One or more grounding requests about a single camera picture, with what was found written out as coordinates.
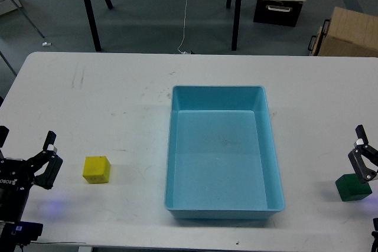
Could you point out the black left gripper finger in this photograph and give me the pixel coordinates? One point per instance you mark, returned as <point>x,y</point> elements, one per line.
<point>3,135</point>
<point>43,168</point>

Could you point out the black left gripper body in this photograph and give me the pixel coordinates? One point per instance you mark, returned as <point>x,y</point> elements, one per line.
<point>14,190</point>

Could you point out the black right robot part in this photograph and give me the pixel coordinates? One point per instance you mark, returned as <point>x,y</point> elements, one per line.
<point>375,235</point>

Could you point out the blue plastic bin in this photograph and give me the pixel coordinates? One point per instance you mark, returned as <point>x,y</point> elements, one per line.
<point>221,161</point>

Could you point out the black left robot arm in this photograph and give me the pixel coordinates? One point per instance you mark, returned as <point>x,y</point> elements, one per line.
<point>6,245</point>

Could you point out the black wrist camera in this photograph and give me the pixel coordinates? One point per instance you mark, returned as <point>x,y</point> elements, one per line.
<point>23,232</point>

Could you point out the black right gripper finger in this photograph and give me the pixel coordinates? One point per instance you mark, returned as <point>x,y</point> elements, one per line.
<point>361,150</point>

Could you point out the yellow block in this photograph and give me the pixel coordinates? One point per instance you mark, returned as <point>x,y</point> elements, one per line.
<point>96,169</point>

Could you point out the green block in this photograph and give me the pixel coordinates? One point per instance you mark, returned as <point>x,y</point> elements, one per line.
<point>350,188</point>

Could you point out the black storage box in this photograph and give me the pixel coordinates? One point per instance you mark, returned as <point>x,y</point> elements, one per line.
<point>284,13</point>

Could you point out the wooden cabinet metal legs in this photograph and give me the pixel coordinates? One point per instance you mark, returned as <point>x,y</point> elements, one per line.
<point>8,6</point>

